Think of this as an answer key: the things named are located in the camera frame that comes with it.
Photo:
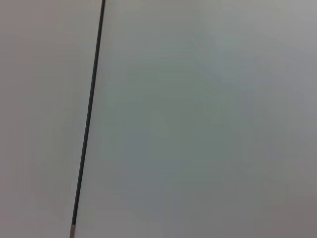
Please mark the black vertical wall strip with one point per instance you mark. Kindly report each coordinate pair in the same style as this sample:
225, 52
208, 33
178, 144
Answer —
91, 94

